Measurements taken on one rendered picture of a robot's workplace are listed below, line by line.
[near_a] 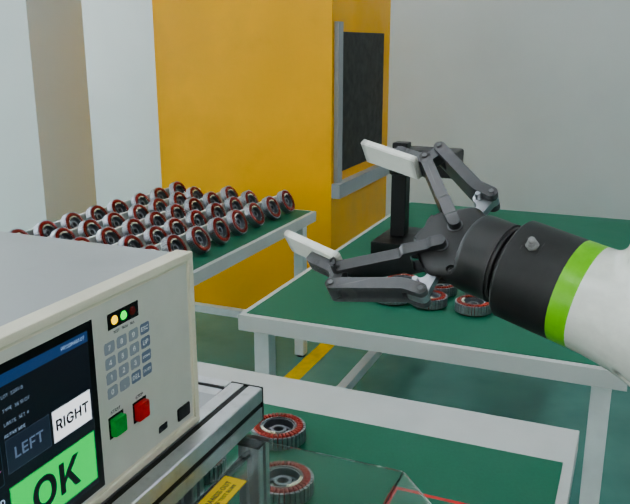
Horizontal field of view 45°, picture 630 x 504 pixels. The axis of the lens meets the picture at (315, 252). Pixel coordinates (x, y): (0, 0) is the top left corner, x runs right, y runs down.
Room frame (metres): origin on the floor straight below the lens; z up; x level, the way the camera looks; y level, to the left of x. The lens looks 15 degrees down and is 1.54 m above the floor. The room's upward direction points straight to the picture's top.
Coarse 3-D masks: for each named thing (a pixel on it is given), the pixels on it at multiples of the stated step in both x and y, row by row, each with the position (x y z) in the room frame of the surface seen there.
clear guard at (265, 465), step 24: (240, 456) 0.81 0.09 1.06; (264, 456) 0.81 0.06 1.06; (288, 456) 0.81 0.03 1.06; (312, 456) 0.81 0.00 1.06; (216, 480) 0.75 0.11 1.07; (264, 480) 0.75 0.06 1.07; (288, 480) 0.75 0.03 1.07; (312, 480) 0.75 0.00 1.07; (336, 480) 0.75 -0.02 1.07; (360, 480) 0.75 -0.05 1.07; (384, 480) 0.75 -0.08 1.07; (408, 480) 0.77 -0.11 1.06
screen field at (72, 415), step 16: (80, 400) 0.62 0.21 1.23; (48, 416) 0.58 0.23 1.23; (64, 416) 0.60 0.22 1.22; (80, 416) 0.62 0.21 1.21; (32, 432) 0.57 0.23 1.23; (48, 432) 0.58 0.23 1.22; (64, 432) 0.60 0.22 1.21; (16, 448) 0.55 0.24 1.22; (32, 448) 0.56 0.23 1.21; (16, 464) 0.55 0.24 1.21
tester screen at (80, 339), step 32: (64, 352) 0.61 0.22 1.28; (0, 384) 0.54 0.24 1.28; (32, 384) 0.57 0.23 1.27; (64, 384) 0.61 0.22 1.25; (0, 416) 0.54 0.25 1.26; (32, 416) 0.57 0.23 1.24; (0, 448) 0.53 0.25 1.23; (64, 448) 0.60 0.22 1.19; (96, 448) 0.64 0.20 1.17; (0, 480) 0.53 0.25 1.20; (96, 480) 0.63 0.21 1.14
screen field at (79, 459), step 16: (80, 448) 0.62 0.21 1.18; (48, 464) 0.58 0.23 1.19; (64, 464) 0.60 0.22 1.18; (80, 464) 0.61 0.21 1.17; (96, 464) 0.63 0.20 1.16; (32, 480) 0.56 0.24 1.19; (48, 480) 0.58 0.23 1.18; (64, 480) 0.59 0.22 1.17; (80, 480) 0.61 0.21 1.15; (16, 496) 0.54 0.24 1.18; (32, 496) 0.56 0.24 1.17; (48, 496) 0.58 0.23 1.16; (64, 496) 0.59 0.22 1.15
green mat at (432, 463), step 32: (320, 416) 1.51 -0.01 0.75; (320, 448) 1.37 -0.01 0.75; (352, 448) 1.37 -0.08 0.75; (384, 448) 1.37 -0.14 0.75; (416, 448) 1.37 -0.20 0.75; (448, 448) 1.37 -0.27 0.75; (480, 448) 1.37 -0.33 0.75; (416, 480) 1.26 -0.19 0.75; (448, 480) 1.26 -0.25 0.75; (480, 480) 1.26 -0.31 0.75; (512, 480) 1.26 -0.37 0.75; (544, 480) 1.26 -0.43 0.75
